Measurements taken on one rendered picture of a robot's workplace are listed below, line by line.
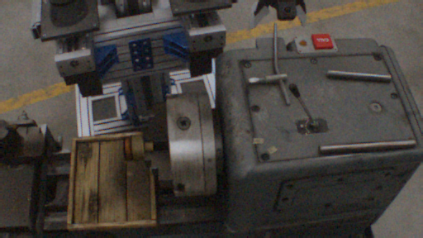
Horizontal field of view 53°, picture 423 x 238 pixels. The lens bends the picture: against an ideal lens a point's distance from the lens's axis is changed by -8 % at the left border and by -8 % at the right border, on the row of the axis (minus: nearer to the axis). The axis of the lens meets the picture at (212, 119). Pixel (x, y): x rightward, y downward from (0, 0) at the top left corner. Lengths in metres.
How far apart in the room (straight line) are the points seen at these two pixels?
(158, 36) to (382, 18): 2.25
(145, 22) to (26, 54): 1.77
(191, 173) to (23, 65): 2.26
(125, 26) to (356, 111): 0.94
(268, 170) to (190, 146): 0.23
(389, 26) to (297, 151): 2.51
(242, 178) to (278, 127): 0.17
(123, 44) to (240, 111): 0.70
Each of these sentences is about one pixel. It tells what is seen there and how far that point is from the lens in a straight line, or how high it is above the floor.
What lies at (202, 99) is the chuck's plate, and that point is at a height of 1.23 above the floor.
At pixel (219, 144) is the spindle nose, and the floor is 1.16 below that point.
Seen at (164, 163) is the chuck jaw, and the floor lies 1.11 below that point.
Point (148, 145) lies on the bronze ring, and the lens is 1.38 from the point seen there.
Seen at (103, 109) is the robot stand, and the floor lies 0.21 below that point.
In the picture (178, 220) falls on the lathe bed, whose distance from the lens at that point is 1.52.
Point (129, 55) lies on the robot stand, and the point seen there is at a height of 0.94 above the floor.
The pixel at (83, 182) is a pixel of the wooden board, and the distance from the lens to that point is 1.62.
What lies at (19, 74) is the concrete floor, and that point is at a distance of 3.30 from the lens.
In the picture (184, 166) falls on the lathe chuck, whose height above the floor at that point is 1.17.
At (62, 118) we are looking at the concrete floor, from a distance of 2.93.
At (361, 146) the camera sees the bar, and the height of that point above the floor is 1.28.
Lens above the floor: 2.27
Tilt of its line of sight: 55 degrees down
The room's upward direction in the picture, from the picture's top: straight up
